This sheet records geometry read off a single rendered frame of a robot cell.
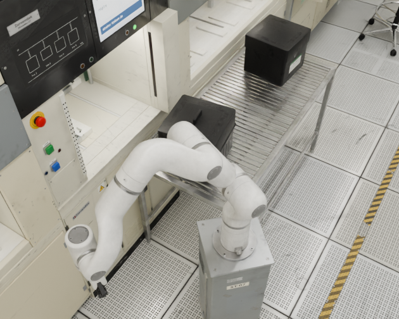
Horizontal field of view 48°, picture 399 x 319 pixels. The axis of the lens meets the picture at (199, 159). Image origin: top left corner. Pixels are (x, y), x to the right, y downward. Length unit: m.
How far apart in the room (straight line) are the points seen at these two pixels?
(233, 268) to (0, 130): 1.04
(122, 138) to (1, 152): 0.78
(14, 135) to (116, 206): 0.52
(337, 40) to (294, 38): 2.01
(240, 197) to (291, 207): 1.49
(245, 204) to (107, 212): 0.53
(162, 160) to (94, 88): 1.40
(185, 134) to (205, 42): 1.59
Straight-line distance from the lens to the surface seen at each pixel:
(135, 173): 1.24
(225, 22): 3.06
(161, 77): 2.23
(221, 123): 2.09
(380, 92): 4.14
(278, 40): 2.67
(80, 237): 1.37
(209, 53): 2.78
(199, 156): 1.26
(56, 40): 1.65
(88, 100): 2.51
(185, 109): 2.16
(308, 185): 3.22
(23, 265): 2.07
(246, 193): 1.61
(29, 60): 1.59
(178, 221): 2.96
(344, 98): 3.97
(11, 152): 1.68
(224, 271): 1.91
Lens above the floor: 2.45
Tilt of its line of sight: 48 degrees down
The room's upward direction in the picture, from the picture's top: straight up
